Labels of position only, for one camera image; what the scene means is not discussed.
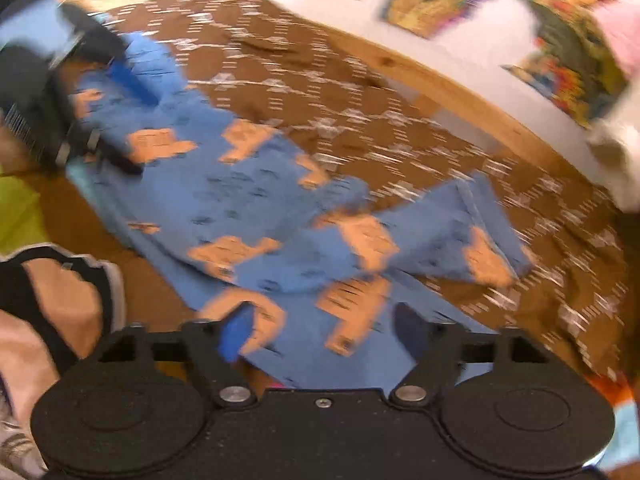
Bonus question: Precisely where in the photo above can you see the pink cloth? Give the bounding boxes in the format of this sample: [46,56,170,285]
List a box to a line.
[594,0,640,82]

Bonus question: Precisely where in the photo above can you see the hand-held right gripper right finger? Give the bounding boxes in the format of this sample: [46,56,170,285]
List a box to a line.
[387,303,552,407]

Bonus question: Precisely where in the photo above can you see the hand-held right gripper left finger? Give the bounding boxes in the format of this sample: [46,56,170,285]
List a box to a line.
[97,302,257,409]

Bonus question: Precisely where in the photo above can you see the brown printed blanket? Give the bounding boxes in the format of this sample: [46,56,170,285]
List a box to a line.
[30,0,633,391]

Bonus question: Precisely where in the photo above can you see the large colourful wall poster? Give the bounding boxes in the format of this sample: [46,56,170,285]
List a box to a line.
[435,0,640,130]

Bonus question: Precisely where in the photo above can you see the orange bed sheet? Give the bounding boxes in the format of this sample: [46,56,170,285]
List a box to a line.
[582,367,640,471]

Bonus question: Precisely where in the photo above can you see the green cloth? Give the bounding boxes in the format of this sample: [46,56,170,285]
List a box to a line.
[0,174,52,257]

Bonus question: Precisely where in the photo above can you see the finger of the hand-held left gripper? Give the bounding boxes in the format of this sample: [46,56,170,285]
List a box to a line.
[64,127,147,177]
[56,3,158,107]

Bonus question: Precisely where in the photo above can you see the blue pants with orange patches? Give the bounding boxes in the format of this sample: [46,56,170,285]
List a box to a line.
[67,30,535,392]

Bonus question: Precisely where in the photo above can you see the black and peach garment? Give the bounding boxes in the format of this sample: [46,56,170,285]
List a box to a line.
[0,242,127,480]

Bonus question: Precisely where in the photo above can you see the white cloth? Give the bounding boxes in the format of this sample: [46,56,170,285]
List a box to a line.
[586,72,640,213]

